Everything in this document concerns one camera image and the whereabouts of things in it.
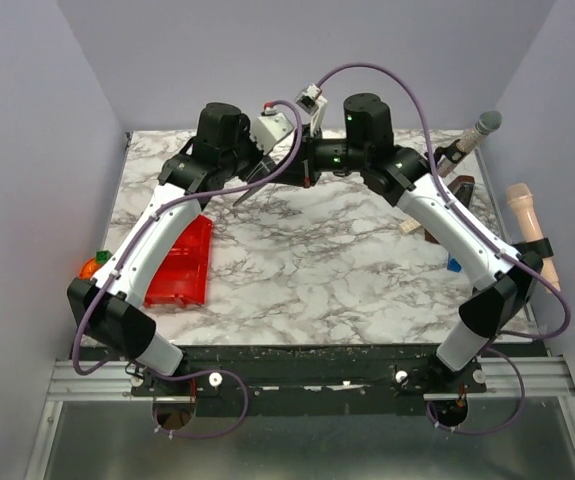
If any black filament spool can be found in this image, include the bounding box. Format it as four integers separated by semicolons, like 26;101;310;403
233;156;285;207

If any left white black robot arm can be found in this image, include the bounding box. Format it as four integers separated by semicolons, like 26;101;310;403
67;102;294;376

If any purple camera cable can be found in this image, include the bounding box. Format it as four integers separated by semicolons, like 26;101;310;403
316;62;573;435
70;99;303;441

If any red plastic bin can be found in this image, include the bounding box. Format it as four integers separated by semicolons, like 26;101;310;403
144;214;213;308

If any grey silver microphone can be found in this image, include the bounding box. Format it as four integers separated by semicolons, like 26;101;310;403
434;110;503;177

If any blue toy brick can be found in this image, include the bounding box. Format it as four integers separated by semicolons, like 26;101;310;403
446;254;462;273

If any pink beige microphone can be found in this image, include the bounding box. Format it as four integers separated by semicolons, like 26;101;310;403
506;183;560;291

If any green toy brick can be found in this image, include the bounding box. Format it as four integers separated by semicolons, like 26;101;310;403
95;250;112;265

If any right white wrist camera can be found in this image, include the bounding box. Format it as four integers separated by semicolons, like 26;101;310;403
295;84;328;134

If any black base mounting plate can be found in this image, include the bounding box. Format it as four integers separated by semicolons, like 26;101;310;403
69;343;488;417

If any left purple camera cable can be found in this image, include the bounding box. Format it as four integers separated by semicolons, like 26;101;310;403
70;99;303;441

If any white flat toy brick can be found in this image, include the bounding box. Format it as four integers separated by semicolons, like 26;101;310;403
398;218;422;235

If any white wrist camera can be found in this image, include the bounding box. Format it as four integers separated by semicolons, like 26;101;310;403
250;112;294;155
295;84;328;134

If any orange toy brick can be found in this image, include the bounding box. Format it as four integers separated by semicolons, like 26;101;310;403
78;257;101;280

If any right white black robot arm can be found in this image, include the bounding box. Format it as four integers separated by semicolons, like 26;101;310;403
276;93;543;372

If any brown wooden metronome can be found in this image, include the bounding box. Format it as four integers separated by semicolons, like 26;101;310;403
424;174;476;245

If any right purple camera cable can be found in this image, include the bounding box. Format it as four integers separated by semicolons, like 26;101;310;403
316;62;573;435

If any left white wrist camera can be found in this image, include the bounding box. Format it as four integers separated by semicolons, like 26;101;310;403
250;112;294;155

